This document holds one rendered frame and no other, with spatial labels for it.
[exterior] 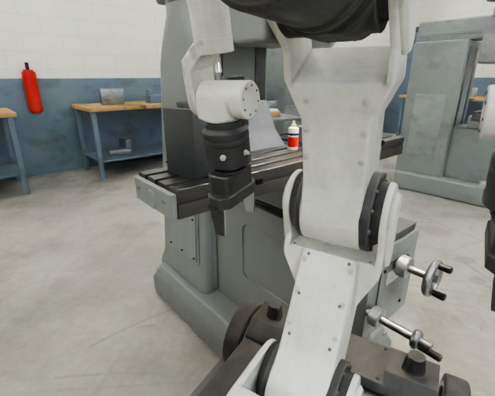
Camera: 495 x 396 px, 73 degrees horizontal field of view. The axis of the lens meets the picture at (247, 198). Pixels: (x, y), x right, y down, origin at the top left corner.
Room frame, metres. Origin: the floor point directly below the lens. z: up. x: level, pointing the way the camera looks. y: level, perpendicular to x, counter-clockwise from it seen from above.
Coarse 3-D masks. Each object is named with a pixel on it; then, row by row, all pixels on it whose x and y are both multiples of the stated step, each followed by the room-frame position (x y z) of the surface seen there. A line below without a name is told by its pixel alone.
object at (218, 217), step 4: (212, 212) 0.60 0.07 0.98; (216, 212) 0.60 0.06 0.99; (220, 212) 0.60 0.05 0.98; (224, 212) 0.60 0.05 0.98; (212, 216) 0.61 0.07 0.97; (216, 216) 0.60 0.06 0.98; (220, 216) 0.60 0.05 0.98; (224, 216) 0.60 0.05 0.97; (216, 220) 0.61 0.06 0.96; (220, 220) 0.60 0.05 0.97; (224, 220) 0.61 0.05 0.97; (216, 224) 0.61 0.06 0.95; (220, 224) 0.61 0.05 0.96; (224, 224) 0.61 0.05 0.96; (216, 228) 0.61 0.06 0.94; (220, 228) 0.61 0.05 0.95; (224, 228) 0.61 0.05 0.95; (216, 232) 0.62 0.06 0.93; (220, 232) 0.61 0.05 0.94; (224, 232) 0.61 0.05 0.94
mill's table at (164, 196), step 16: (384, 144) 1.44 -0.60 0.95; (400, 144) 1.56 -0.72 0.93; (256, 160) 1.10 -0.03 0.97; (272, 160) 1.10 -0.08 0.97; (288, 160) 1.10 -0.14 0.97; (144, 176) 0.93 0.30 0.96; (160, 176) 0.91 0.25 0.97; (176, 176) 0.92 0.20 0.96; (256, 176) 0.96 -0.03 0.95; (272, 176) 1.02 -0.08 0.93; (288, 176) 1.05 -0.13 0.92; (144, 192) 0.90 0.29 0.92; (160, 192) 0.82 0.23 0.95; (176, 192) 0.79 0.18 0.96; (192, 192) 0.82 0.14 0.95; (208, 192) 0.86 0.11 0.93; (256, 192) 0.96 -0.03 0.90; (160, 208) 0.83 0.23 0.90; (176, 208) 0.79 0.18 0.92; (192, 208) 0.81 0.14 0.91; (208, 208) 0.85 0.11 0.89
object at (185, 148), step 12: (168, 108) 0.93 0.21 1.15; (180, 108) 0.90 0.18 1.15; (168, 120) 0.93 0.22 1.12; (180, 120) 0.90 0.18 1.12; (192, 120) 0.87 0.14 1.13; (168, 132) 0.93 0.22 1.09; (180, 132) 0.90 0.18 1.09; (192, 132) 0.87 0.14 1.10; (168, 144) 0.93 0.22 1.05; (180, 144) 0.90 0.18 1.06; (192, 144) 0.87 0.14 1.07; (168, 156) 0.94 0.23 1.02; (180, 156) 0.91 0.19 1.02; (192, 156) 0.87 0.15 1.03; (204, 156) 0.90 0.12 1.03; (168, 168) 0.94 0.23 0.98; (180, 168) 0.91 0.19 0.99; (192, 168) 0.87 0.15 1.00; (204, 168) 0.90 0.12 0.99
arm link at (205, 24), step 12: (192, 0) 0.58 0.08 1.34; (204, 0) 0.57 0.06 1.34; (216, 0) 0.58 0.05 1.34; (192, 12) 0.59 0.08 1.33; (204, 12) 0.58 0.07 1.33; (216, 12) 0.58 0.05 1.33; (228, 12) 0.60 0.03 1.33; (192, 24) 0.59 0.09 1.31; (204, 24) 0.58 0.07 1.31; (216, 24) 0.58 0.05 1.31; (228, 24) 0.60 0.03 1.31; (204, 36) 0.58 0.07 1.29; (216, 36) 0.58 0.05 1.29
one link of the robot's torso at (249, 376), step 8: (264, 344) 0.52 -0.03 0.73; (272, 344) 0.53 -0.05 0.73; (264, 352) 0.50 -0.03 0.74; (256, 360) 0.48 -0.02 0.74; (248, 368) 0.46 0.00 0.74; (256, 368) 0.47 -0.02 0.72; (240, 376) 0.45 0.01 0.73; (248, 376) 0.45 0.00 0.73; (256, 376) 0.47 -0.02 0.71; (360, 376) 0.46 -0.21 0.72; (240, 384) 0.43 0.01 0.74; (248, 384) 0.45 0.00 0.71; (352, 384) 0.43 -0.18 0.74; (360, 384) 0.47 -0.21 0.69; (232, 392) 0.41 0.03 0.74; (240, 392) 0.41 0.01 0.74; (248, 392) 0.41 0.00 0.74; (352, 392) 0.41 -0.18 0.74; (360, 392) 0.43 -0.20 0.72
